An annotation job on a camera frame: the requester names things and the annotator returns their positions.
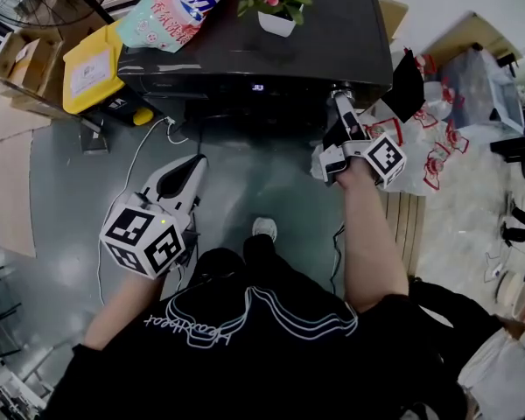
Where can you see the clear plastic storage bin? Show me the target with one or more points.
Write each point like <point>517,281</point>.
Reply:
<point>481,90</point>

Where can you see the wide flattened cardboard sheet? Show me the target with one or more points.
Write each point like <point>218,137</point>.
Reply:
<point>13,123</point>

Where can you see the white power strip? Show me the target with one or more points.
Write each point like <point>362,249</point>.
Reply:
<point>170,121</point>

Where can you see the pink green detergent pouch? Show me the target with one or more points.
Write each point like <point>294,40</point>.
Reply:
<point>175,11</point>

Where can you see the black metal stand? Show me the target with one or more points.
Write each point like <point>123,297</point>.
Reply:
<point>0,313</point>

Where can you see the yellow lidded black trash bin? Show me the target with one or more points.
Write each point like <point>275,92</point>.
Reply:
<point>92,72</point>

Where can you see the person's right forearm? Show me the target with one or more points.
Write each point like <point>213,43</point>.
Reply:
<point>372,243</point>

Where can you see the black bag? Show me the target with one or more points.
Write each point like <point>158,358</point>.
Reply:
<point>404,86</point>

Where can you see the large leaning cardboard sheet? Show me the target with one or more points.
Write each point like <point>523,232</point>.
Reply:
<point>464,33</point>

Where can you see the person's left forearm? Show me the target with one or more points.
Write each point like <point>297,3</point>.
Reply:
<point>122,313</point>

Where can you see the small leaning cardboard sheet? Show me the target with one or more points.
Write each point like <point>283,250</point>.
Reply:
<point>394,16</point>

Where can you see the small black bracket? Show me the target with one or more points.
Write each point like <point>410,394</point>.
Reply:
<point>507,59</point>

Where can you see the wooden slat bench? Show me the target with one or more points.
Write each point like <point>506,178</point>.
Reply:
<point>404,230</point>

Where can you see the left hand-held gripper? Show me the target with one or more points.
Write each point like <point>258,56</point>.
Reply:
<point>140,239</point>

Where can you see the black box-shaped appliance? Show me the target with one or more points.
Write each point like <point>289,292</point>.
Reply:
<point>520,142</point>

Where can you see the person's black trousers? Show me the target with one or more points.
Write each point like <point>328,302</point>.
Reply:
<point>262,265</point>

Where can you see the person's black printed t-shirt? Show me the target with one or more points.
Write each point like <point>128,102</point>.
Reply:
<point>267,374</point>

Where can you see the beige round basin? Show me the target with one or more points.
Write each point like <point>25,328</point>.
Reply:
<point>507,287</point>

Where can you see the black washing machine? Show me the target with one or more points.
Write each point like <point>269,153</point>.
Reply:
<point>332,37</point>

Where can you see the pink flower plant white pot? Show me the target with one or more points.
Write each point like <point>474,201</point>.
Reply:
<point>275,20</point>

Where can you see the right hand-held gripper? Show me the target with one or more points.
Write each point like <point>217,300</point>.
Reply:
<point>385,158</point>

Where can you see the silver round control knob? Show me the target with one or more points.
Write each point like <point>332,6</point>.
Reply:
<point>347,88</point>

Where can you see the long flattened cardboard sheet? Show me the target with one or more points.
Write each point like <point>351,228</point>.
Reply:
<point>13,199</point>

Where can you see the labelled cardboard box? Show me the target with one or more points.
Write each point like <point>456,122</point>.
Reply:
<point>26,64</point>

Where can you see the person's white shoe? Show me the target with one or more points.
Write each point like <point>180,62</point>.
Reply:
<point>264,228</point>

